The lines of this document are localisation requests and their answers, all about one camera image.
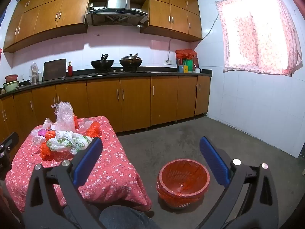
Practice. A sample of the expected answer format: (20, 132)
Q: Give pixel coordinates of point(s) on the gas stove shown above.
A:
(119, 72)

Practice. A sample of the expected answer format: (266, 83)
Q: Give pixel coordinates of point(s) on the clear crushed plastic bottle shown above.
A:
(35, 137)
(65, 116)

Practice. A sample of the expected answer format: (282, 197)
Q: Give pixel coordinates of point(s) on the red-brown basin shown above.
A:
(11, 77)

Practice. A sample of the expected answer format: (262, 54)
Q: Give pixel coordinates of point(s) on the purple wrapper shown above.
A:
(41, 132)

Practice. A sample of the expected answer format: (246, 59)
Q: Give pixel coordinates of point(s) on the red plastic wastebasket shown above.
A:
(183, 179)

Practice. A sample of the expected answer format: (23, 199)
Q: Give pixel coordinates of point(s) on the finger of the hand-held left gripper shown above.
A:
(10, 139)

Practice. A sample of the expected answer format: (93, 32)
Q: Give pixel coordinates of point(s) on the blue yellow box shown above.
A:
(181, 68)

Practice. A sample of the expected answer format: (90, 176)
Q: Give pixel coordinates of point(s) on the small red plastic bag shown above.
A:
(75, 122)

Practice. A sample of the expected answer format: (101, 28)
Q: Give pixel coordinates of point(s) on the green box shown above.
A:
(189, 65)

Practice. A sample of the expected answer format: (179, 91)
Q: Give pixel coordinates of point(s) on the pink floral curtain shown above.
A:
(257, 33)

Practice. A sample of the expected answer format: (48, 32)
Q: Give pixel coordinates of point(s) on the black countertop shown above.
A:
(162, 71)

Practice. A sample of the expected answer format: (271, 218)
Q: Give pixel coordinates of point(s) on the white cup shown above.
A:
(197, 70)

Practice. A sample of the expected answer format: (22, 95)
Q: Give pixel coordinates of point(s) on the red floral tablecloth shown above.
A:
(107, 167)

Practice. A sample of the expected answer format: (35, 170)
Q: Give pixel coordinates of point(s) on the white wall outlet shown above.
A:
(168, 62)

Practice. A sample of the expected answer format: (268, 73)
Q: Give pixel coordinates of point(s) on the red bag over packages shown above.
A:
(185, 53)

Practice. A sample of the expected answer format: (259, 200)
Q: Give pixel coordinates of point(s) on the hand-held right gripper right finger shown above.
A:
(214, 159)

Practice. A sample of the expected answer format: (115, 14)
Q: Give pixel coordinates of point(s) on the clear plastic bag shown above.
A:
(84, 124)

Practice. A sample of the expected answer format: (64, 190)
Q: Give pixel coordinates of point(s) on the steel range hood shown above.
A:
(116, 12)

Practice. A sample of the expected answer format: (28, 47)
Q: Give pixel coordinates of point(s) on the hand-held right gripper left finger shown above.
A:
(88, 157)

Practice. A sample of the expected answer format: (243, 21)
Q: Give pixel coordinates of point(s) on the red bottle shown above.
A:
(69, 70)

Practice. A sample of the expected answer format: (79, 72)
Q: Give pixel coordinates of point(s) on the wooden wall cabinet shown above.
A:
(47, 16)
(171, 14)

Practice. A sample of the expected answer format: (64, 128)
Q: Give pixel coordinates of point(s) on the jar in clear bag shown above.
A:
(34, 72)

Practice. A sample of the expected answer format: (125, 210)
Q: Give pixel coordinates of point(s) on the wooden base cabinets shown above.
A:
(133, 100)

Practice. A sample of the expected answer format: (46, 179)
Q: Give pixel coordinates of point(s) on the black wok with lid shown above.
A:
(130, 62)

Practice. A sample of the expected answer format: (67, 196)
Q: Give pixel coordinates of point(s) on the white green printed plastic bag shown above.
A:
(69, 143)

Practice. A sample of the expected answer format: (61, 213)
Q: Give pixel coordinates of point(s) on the dark cutting board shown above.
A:
(54, 69)

